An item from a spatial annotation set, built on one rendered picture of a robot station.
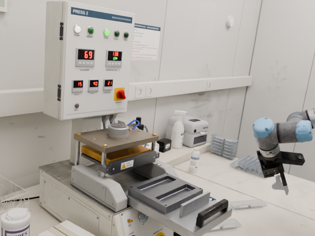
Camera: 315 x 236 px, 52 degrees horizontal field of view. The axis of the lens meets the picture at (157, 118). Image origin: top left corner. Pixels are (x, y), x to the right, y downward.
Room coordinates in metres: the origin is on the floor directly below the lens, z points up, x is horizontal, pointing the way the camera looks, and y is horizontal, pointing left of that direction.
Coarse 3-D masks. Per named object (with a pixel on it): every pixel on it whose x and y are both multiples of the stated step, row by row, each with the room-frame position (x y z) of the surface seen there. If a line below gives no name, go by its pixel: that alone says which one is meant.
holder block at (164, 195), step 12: (156, 180) 1.06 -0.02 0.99; (168, 180) 1.10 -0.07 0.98; (180, 180) 1.08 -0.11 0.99; (132, 192) 0.97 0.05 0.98; (144, 192) 0.96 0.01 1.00; (156, 192) 0.96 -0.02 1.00; (168, 192) 0.98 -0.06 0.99; (180, 192) 1.01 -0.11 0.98; (192, 192) 0.99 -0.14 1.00; (156, 204) 0.90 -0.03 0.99; (168, 204) 0.90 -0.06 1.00; (180, 204) 0.93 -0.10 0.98
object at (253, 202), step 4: (244, 200) 1.43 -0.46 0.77; (248, 200) 1.44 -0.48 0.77; (252, 200) 1.44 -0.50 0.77; (256, 200) 1.45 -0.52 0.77; (260, 200) 1.45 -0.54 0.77; (232, 204) 1.38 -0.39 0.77; (236, 204) 1.38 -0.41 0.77; (240, 204) 1.39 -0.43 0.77; (244, 204) 1.39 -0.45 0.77; (248, 204) 1.40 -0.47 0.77; (252, 204) 1.40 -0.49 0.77; (256, 204) 1.41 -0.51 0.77; (260, 204) 1.41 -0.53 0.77; (264, 204) 1.42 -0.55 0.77
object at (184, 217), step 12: (204, 192) 0.97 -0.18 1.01; (132, 204) 0.95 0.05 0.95; (144, 204) 0.93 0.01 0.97; (192, 204) 0.91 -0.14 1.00; (204, 204) 0.96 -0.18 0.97; (156, 216) 0.89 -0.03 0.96; (168, 216) 0.87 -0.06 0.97; (180, 216) 0.87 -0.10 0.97; (192, 216) 0.88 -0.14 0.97; (216, 216) 0.90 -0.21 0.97; (228, 216) 0.95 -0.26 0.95; (180, 228) 0.83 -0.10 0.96; (192, 228) 0.82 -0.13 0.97; (204, 228) 0.84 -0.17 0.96
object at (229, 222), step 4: (228, 220) 1.23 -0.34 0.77; (232, 220) 1.24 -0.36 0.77; (236, 220) 1.24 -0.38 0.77; (220, 224) 1.19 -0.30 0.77; (224, 224) 1.20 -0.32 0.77; (228, 224) 1.20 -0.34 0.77; (232, 224) 1.20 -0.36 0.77; (236, 224) 1.21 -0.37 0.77; (240, 224) 1.21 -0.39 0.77; (216, 228) 1.16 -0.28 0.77
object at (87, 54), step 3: (81, 51) 1.18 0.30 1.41; (84, 51) 1.19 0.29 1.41; (87, 51) 1.20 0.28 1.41; (90, 51) 1.21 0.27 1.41; (81, 54) 1.18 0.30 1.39; (84, 54) 1.19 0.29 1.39; (87, 54) 1.20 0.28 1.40; (90, 54) 1.21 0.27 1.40; (81, 57) 1.18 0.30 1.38; (84, 57) 1.19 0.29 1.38; (87, 57) 1.20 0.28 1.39; (90, 57) 1.21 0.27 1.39
